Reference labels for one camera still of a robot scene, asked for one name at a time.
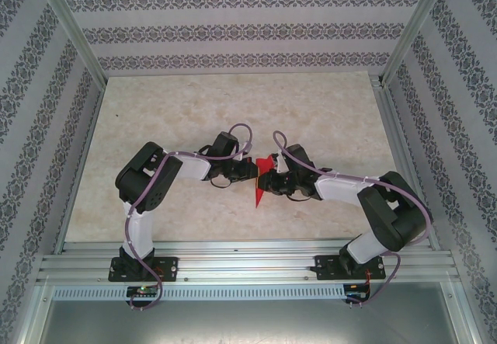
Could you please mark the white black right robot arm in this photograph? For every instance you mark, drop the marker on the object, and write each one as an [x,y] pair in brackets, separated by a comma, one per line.
[392,212]

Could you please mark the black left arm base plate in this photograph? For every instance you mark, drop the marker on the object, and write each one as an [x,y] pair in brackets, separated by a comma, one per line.
[169,268]

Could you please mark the aluminium mounting rail beam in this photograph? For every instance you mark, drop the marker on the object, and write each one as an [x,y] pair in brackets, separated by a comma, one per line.
[248,260]

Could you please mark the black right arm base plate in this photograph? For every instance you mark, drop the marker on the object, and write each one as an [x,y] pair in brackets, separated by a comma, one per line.
[324,266]

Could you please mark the aluminium frame post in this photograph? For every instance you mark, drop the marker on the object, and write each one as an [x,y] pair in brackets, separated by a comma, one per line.
[70,25]
[417,25]

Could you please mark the grey metal sheet panel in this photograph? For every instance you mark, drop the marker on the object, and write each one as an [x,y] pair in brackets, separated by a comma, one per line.
[248,322]

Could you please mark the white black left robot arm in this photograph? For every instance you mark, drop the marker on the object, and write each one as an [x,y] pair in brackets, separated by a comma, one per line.
[145,186]

